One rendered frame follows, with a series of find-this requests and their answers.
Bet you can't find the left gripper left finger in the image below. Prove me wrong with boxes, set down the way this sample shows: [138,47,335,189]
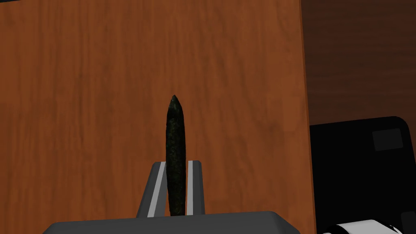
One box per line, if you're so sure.
[136,161,171,218]

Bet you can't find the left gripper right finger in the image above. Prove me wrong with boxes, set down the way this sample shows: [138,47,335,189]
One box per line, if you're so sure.
[185,160,206,217]

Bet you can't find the dark green cucumber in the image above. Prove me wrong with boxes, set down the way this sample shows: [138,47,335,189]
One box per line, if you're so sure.
[165,94,187,217]

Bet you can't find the brown wooden table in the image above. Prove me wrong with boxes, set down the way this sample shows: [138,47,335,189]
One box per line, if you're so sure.
[0,0,317,234]

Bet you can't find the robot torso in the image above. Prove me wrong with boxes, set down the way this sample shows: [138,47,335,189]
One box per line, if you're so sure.
[309,115,416,234]

